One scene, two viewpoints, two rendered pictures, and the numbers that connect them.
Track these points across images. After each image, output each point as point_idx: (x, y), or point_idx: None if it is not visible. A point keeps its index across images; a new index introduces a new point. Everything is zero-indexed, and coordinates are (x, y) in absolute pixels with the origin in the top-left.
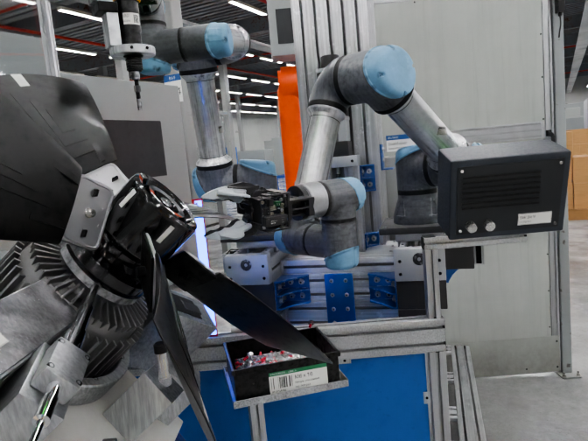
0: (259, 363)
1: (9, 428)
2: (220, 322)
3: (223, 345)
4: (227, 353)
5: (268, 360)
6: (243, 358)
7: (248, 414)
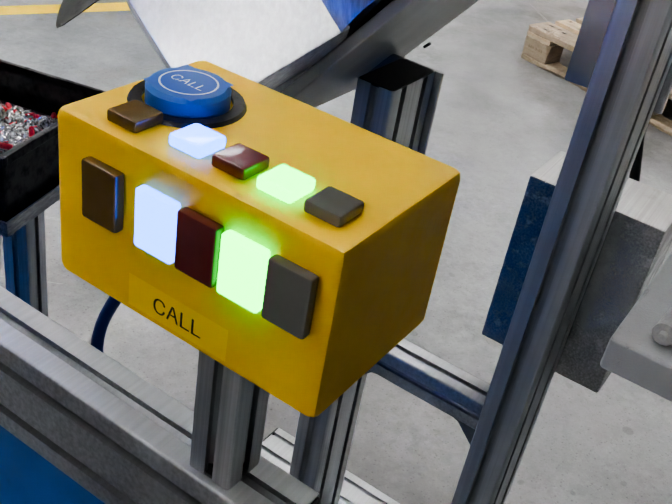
0: (1, 133)
1: None
2: None
3: (11, 156)
4: (54, 126)
5: (2, 107)
6: (10, 144)
7: (32, 243)
